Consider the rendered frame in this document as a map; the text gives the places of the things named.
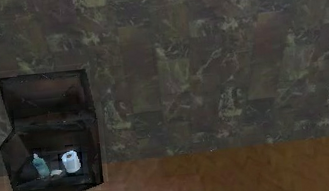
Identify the teal spray bottle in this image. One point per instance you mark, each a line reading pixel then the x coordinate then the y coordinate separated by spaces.
pixel 41 166

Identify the dark wooden open cabinet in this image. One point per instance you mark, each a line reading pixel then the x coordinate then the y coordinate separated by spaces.
pixel 49 104

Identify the white toilet paper roll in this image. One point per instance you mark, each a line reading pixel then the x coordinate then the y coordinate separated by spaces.
pixel 71 161

